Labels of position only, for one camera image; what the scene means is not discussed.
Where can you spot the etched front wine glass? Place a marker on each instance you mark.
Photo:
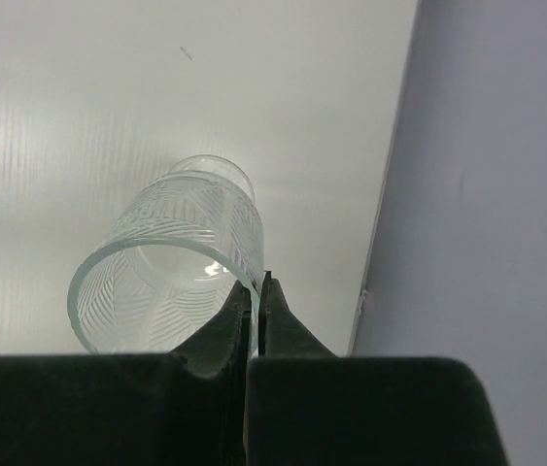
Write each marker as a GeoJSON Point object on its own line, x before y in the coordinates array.
{"type": "Point", "coordinates": [169, 262]}

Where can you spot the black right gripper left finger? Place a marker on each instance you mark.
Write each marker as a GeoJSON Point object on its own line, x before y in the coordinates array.
{"type": "Point", "coordinates": [217, 351]}

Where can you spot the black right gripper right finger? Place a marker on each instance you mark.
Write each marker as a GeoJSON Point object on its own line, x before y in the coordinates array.
{"type": "Point", "coordinates": [280, 333]}

